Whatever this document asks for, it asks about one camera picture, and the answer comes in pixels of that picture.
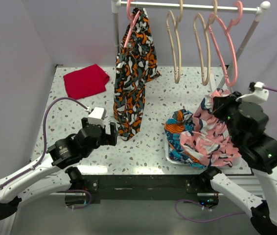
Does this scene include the right pink hanger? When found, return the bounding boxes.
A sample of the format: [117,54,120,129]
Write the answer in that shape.
[208,0,244,88]

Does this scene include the pink hanger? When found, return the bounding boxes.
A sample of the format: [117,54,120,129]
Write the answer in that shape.
[208,0,244,88]
[122,0,140,48]

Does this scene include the blue orange patterned shorts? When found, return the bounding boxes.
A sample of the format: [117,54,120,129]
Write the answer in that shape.
[164,109,201,164]

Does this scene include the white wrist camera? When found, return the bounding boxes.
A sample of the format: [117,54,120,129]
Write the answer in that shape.
[236,82,269,104]
[88,107,107,120]

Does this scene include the white clothes rack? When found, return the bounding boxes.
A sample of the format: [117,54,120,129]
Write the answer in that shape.
[111,0,272,91]

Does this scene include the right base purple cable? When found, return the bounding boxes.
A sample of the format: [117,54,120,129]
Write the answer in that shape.
[174,199,247,223]

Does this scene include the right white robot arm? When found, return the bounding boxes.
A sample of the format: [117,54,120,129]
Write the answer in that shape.
[199,92,277,235]

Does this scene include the orange black camo shorts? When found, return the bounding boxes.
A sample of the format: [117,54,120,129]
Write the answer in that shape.
[113,8,161,141]

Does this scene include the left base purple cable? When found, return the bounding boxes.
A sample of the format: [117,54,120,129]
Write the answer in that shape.
[66,189,92,210]

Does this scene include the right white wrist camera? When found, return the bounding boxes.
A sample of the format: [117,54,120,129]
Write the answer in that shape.
[236,82,269,104]

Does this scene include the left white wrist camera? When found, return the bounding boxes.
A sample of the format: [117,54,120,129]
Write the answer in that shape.
[88,107,107,120]

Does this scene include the white plastic basket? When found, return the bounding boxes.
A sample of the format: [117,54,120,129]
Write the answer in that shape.
[164,139,247,169]

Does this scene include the pink navy patterned shorts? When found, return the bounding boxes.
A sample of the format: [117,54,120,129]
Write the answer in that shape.
[180,89,241,167]

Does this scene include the red folded cloth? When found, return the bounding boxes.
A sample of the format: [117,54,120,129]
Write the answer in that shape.
[63,64,110,99]

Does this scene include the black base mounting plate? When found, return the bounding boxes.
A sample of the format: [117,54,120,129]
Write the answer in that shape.
[65,168,230,204]

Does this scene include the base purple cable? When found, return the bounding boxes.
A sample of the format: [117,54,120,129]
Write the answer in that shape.
[66,189,92,210]
[174,199,247,223]

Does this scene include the left pink hanger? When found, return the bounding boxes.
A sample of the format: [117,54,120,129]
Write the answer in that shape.
[122,0,140,48]

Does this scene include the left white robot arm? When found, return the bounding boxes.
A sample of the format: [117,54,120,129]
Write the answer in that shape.
[0,117,118,220]

